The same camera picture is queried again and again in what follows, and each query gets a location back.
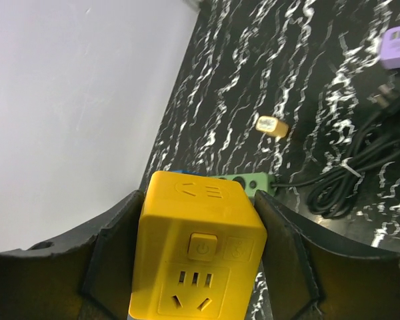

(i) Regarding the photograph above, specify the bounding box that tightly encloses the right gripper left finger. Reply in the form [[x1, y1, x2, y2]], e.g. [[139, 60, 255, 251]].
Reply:
[[0, 191, 145, 319]]

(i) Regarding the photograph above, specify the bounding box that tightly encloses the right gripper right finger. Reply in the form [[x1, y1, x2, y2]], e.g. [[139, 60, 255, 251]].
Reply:
[[254, 191, 400, 319]]

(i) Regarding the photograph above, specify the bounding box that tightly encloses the green power strip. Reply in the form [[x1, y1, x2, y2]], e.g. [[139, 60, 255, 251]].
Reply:
[[213, 172, 277, 200]]

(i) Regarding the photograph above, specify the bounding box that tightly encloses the yellow cube socket adapter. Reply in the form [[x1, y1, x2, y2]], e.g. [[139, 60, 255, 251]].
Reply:
[[129, 171, 267, 319]]

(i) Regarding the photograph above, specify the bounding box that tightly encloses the blue cube socket adapter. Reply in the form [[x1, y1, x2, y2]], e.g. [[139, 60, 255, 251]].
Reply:
[[171, 170, 203, 176]]

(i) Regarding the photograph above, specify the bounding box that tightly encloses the small orange plug adapter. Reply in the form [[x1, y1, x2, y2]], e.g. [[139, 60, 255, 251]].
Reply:
[[255, 115, 289, 138]]

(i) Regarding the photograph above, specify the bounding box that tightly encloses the purple power strip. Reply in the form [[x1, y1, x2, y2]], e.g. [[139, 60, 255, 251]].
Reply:
[[379, 26, 400, 70]]

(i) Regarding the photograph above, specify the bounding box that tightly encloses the black power strip cable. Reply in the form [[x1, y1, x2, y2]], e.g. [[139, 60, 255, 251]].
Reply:
[[269, 83, 400, 221]]

